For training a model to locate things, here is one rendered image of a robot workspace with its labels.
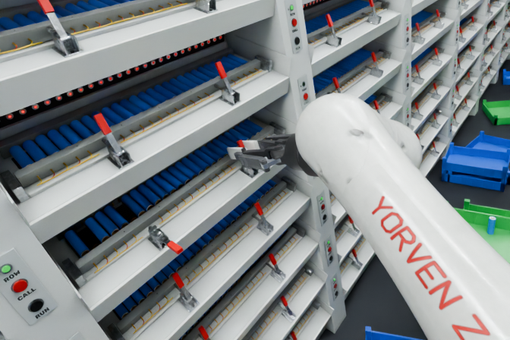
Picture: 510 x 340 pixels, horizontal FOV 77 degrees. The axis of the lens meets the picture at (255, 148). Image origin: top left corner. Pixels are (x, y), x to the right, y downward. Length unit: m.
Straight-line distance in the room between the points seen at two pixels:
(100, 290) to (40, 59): 0.39
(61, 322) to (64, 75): 0.38
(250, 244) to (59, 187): 0.49
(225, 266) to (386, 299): 0.91
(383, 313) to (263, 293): 0.68
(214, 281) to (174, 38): 0.55
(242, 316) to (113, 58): 0.73
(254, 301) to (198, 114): 0.57
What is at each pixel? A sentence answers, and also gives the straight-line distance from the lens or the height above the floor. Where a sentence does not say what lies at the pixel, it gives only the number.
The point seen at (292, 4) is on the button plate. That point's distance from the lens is 0.83.
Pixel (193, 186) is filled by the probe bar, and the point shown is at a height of 0.92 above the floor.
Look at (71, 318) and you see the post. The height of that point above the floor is 0.89.
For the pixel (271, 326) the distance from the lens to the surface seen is 1.17.
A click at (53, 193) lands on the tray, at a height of 1.07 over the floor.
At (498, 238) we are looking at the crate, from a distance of 1.32.
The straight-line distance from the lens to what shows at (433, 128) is 2.13.
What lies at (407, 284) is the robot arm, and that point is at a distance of 0.34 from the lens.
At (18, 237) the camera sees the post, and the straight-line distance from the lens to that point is 0.56.
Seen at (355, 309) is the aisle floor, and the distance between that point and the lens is 1.57.
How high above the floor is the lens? 1.29
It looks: 27 degrees down
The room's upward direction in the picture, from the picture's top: 14 degrees counter-clockwise
